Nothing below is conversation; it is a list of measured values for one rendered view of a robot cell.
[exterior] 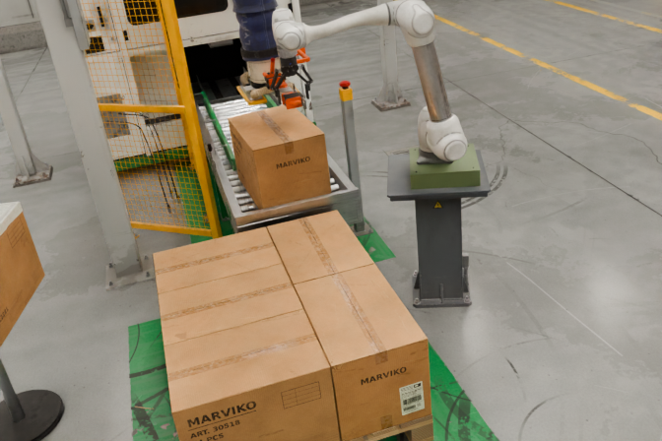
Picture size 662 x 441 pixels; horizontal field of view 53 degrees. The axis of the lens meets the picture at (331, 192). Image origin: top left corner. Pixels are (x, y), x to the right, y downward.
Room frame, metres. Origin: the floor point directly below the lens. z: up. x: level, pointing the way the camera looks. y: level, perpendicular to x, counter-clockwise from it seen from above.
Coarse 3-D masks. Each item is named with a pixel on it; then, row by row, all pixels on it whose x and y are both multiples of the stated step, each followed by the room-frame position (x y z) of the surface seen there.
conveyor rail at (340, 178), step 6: (276, 102) 5.16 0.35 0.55; (282, 102) 5.02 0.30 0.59; (330, 162) 3.74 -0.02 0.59; (330, 168) 3.68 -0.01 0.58; (336, 168) 3.65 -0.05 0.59; (330, 174) 3.70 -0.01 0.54; (336, 174) 3.56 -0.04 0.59; (342, 174) 3.55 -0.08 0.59; (336, 180) 3.57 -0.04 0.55; (342, 180) 3.47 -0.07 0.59; (348, 180) 3.46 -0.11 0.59; (342, 186) 3.46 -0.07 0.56; (348, 186) 3.38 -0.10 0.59; (354, 186) 3.38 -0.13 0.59
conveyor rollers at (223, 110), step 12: (204, 108) 5.29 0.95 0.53; (216, 108) 5.23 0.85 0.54; (228, 108) 5.18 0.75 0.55; (240, 108) 5.19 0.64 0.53; (252, 108) 5.12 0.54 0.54; (264, 108) 5.07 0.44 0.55; (216, 132) 4.69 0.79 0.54; (228, 132) 4.63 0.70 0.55; (216, 144) 4.42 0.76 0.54; (228, 168) 3.98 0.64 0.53; (240, 192) 3.57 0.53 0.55; (240, 204) 3.45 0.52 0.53; (252, 204) 3.40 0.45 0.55
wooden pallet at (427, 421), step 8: (424, 416) 2.05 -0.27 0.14; (400, 424) 2.03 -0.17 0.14; (408, 424) 2.03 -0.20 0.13; (416, 424) 2.04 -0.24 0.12; (424, 424) 2.05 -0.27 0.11; (432, 424) 2.06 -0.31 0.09; (376, 432) 2.00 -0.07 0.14; (384, 432) 2.01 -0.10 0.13; (392, 432) 2.01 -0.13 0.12; (400, 432) 2.02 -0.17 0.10; (408, 432) 2.07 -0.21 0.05; (416, 432) 2.04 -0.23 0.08; (424, 432) 2.05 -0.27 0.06; (432, 432) 2.06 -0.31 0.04; (352, 440) 1.97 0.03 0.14; (360, 440) 1.98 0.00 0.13; (368, 440) 1.99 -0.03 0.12; (376, 440) 2.00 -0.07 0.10; (416, 440) 2.04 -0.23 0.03; (424, 440) 2.05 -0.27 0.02
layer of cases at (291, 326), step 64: (192, 256) 2.90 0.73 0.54; (256, 256) 2.83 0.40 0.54; (320, 256) 2.76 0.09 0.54; (192, 320) 2.36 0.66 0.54; (256, 320) 2.31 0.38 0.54; (320, 320) 2.25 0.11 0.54; (384, 320) 2.20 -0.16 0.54; (192, 384) 1.96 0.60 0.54; (256, 384) 1.92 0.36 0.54; (320, 384) 1.95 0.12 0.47; (384, 384) 2.01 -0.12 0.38
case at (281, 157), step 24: (240, 120) 3.70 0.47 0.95; (264, 120) 3.65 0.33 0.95; (288, 120) 3.60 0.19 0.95; (240, 144) 3.51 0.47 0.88; (264, 144) 3.28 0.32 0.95; (288, 144) 3.27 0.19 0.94; (312, 144) 3.31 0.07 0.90; (240, 168) 3.65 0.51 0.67; (264, 168) 3.23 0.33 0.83; (288, 168) 3.27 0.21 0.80; (312, 168) 3.31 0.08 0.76; (264, 192) 3.22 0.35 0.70; (288, 192) 3.26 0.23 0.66; (312, 192) 3.30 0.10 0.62
